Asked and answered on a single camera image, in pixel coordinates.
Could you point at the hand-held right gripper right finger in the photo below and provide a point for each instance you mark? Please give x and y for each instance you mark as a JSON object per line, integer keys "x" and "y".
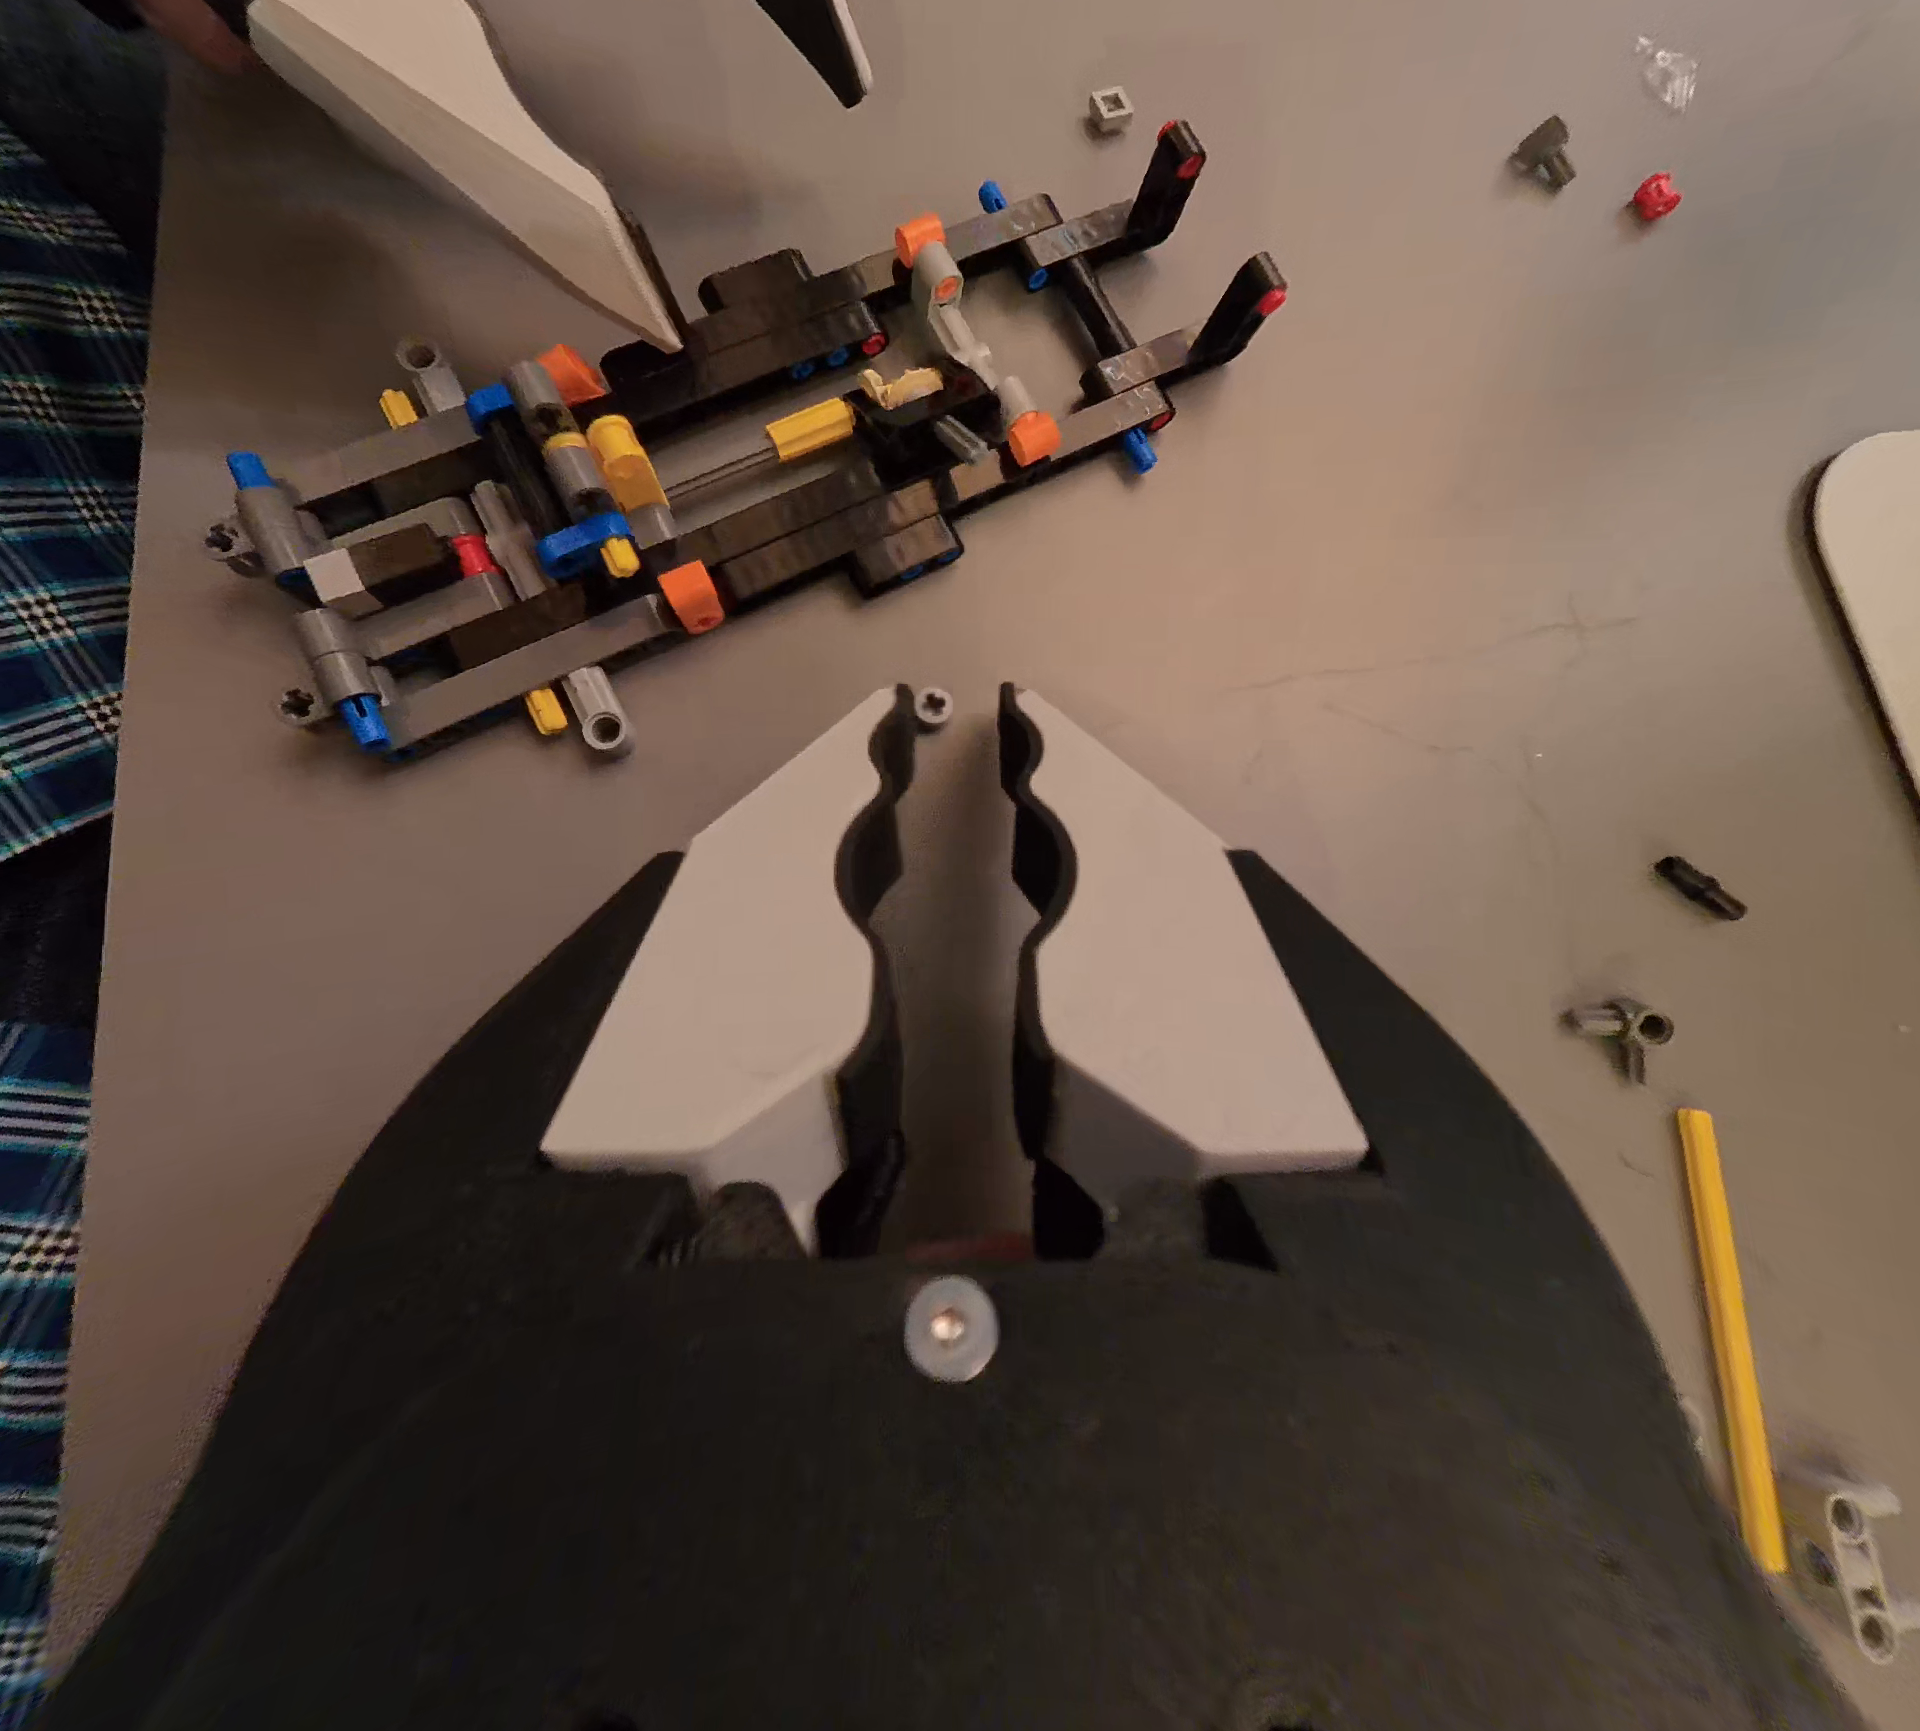
{"x": 1184, "y": 1010}

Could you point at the small grey square lego piece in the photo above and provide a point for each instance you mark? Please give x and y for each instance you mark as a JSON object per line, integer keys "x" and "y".
{"x": 1110, "y": 109}

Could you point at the blue plaid shirt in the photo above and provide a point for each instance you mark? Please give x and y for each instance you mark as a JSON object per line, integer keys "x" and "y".
{"x": 52, "y": 489}

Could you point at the white rounded board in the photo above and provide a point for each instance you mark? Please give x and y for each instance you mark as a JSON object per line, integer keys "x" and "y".
{"x": 1876, "y": 606}

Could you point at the black lego pin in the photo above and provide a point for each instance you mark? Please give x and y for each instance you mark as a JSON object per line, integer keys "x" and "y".
{"x": 1700, "y": 888}

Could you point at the person's left hand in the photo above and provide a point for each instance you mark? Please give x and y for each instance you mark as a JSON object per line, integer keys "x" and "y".
{"x": 189, "y": 29}

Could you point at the light grey connector with pins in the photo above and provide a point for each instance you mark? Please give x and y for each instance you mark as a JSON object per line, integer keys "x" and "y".
{"x": 1854, "y": 1551}

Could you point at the grey lego cross connector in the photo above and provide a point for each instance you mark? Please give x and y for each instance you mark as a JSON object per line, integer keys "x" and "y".
{"x": 1619, "y": 1023}

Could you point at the yellow lego axle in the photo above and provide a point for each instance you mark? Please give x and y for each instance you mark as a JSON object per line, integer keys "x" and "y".
{"x": 1733, "y": 1341}

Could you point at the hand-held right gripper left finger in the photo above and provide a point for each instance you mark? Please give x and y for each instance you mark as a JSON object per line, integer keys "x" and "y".
{"x": 720, "y": 1010}

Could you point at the clear plastic piece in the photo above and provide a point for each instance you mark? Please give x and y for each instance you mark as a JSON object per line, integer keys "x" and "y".
{"x": 1668, "y": 74}

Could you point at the red lego bush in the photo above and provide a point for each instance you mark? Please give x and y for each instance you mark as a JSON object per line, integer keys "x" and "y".
{"x": 1655, "y": 198}

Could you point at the dark grey lego connector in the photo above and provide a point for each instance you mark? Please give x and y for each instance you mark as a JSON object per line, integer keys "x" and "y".
{"x": 1545, "y": 152}

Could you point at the black lego chassis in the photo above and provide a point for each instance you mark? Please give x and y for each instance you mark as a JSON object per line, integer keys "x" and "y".
{"x": 813, "y": 305}

